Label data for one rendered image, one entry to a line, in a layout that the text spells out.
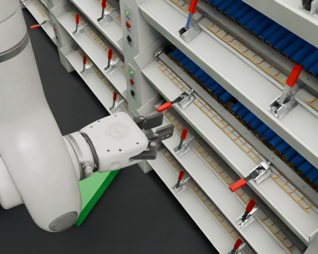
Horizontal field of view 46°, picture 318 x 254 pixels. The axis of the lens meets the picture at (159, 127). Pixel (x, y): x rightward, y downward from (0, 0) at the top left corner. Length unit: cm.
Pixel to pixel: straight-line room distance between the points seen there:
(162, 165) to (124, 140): 62
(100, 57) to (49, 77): 49
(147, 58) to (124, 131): 39
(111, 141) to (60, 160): 16
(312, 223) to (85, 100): 117
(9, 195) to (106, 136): 19
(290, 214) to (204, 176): 32
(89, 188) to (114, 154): 73
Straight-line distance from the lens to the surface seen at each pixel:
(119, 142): 67
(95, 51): 145
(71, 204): 58
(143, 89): 110
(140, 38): 100
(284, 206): 79
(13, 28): 45
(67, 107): 168
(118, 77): 132
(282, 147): 82
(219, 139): 87
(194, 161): 106
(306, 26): 56
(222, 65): 75
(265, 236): 96
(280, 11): 59
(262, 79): 71
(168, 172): 127
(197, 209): 120
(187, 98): 92
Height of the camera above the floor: 113
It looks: 47 degrees down
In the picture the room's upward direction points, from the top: straight up
